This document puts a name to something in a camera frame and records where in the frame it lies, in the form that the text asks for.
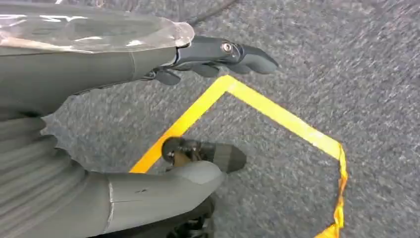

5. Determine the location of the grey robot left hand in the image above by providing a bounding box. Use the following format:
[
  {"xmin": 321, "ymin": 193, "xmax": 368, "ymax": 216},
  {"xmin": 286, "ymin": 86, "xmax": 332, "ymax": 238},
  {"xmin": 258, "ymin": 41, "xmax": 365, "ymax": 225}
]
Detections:
[{"xmin": 0, "ymin": 35, "xmax": 280, "ymax": 238}]

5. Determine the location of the pale curved plastic shell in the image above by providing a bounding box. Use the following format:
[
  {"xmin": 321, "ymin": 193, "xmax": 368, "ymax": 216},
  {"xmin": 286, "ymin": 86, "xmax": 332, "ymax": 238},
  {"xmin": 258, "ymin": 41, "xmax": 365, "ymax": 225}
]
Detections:
[{"xmin": 0, "ymin": 1, "xmax": 195, "ymax": 55}]

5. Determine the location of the black floor cable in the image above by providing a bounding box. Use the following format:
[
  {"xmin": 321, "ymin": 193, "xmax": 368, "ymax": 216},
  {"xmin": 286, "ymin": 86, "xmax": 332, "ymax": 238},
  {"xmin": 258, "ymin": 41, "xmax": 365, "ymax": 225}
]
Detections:
[{"xmin": 187, "ymin": 0, "xmax": 238, "ymax": 27}]

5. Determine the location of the yellow floor tape frame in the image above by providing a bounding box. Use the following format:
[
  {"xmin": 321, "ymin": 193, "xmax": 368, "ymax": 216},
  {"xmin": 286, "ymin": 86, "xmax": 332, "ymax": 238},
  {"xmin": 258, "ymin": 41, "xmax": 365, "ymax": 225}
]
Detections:
[{"xmin": 129, "ymin": 74, "xmax": 349, "ymax": 238}]

